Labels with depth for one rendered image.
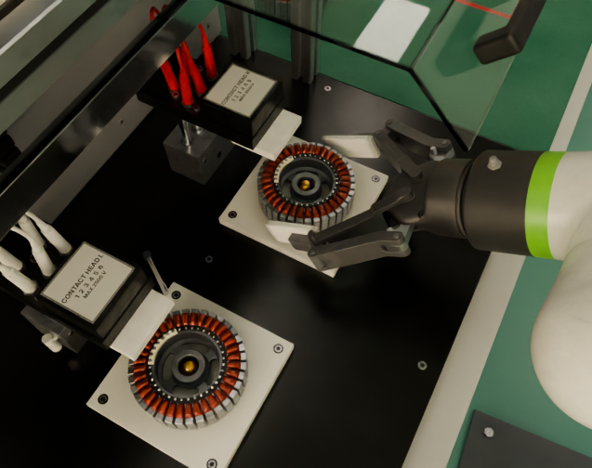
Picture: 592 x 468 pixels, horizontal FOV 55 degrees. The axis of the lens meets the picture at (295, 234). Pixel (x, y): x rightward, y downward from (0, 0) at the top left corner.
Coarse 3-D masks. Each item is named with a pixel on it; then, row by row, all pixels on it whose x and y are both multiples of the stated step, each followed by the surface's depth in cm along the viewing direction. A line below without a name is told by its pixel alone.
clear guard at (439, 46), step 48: (240, 0) 42; (288, 0) 42; (336, 0) 42; (384, 0) 42; (432, 0) 42; (480, 0) 45; (384, 48) 40; (432, 48) 40; (432, 96) 40; (480, 96) 44
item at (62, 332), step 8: (24, 312) 56; (32, 312) 56; (32, 320) 56; (40, 320) 55; (48, 320) 55; (40, 328) 57; (48, 328) 55; (56, 328) 55; (64, 328) 55; (64, 336) 55; (72, 336) 57; (80, 336) 58; (64, 344) 59; (72, 344) 57; (80, 344) 59
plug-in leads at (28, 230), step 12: (24, 216) 47; (36, 216) 46; (12, 228) 44; (24, 228) 48; (48, 228) 47; (36, 240) 46; (60, 240) 49; (0, 252) 46; (36, 252) 46; (60, 252) 50; (0, 264) 44; (12, 264) 48; (24, 264) 50; (48, 264) 48; (12, 276) 45; (24, 276) 47; (48, 276) 49; (24, 288) 47; (36, 288) 48
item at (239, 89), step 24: (240, 72) 59; (144, 96) 60; (168, 96) 60; (192, 96) 60; (216, 96) 57; (240, 96) 57; (264, 96) 57; (192, 120) 60; (216, 120) 58; (240, 120) 56; (264, 120) 58; (288, 120) 61; (240, 144) 59; (264, 144) 59
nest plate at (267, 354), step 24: (216, 312) 60; (264, 336) 59; (120, 360) 57; (168, 360) 57; (216, 360) 57; (264, 360) 57; (120, 384) 56; (264, 384) 56; (96, 408) 55; (120, 408) 55; (240, 408) 55; (144, 432) 54; (168, 432) 54; (192, 432) 54; (216, 432) 54; (240, 432) 54; (192, 456) 53; (216, 456) 53
